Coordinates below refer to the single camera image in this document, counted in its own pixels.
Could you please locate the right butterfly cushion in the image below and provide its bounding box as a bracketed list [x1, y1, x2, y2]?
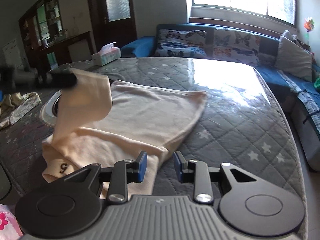
[213, 28, 261, 67]

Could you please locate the dark wooden display cabinet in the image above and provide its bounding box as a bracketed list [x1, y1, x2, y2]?
[18, 0, 93, 71]

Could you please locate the cream knit garment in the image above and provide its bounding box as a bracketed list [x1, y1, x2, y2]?
[42, 69, 207, 195]

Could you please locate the left butterfly cushion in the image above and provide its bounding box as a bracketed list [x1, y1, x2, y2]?
[155, 29, 207, 59]

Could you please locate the white tissue box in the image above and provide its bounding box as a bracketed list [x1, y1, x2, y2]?
[92, 42, 121, 66]

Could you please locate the butterfly cushion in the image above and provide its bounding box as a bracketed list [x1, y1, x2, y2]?
[155, 29, 207, 59]
[213, 28, 261, 67]

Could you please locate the black round induction cooktop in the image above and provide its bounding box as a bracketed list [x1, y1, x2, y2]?
[40, 90, 61, 127]

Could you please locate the floral patterned cloth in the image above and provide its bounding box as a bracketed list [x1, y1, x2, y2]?
[0, 92, 42, 129]

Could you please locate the colourful pinwheel toy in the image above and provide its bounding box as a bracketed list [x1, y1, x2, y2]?
[304, 17, 315, 44]

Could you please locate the green plastic bowl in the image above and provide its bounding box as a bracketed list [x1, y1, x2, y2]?
[313, 77, 320, 89]

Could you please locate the grey plain cushion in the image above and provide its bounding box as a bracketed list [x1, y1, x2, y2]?
[274, 30, 312, 82]

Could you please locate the dark wooden door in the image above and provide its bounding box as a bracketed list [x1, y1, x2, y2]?
[88, 0, 137, 50]

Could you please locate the blue corner sofa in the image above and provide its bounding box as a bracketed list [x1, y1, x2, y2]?
[121, 23, 319, 171]

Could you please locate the pink floral fabric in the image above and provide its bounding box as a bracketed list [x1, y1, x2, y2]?
[0, 204, 23, 240]

